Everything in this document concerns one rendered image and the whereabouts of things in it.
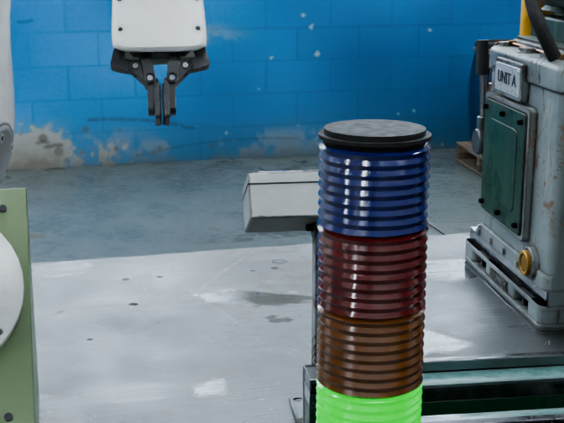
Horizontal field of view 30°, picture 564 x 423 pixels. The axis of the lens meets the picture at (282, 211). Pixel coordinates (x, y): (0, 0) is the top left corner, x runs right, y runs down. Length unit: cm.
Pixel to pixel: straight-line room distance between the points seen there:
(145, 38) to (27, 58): 519
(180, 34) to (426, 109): 575
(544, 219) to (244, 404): 49
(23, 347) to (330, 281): 60
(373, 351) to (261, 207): 54
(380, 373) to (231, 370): 75
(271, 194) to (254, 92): 542
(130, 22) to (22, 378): 39
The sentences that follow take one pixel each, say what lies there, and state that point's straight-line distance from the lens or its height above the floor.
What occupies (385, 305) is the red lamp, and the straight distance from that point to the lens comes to 56.
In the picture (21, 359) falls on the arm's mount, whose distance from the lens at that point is 111.
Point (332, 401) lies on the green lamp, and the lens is 59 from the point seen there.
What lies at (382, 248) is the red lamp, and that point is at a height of 116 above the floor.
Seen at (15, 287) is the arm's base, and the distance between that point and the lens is 113.
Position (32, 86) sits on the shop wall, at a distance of 634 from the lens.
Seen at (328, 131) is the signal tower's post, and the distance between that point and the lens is 55.
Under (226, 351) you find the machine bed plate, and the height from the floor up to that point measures 80.
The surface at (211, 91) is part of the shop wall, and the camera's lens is 645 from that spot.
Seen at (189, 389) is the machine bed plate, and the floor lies 80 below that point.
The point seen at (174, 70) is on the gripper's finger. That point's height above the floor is 118.
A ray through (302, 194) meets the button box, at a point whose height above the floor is 106.
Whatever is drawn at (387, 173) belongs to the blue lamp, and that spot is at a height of 120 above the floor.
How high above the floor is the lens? 131
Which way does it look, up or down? 14 degrees down
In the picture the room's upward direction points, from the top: straight up
